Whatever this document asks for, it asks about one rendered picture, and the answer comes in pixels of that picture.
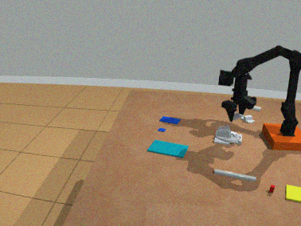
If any white flat bar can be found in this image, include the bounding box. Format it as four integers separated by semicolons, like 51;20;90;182
214;169;256;182

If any teal square plate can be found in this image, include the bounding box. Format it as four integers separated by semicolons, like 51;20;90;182
147;140;188;158

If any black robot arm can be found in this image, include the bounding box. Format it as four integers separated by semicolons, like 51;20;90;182
218;45;301;137

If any yellow flat block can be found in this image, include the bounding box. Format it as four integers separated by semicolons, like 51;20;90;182
286;185;301;203

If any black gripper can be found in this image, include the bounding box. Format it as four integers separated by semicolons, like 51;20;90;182
221;87;248;122

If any blue flat square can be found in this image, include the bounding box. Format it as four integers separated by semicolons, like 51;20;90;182
159;116;180;124

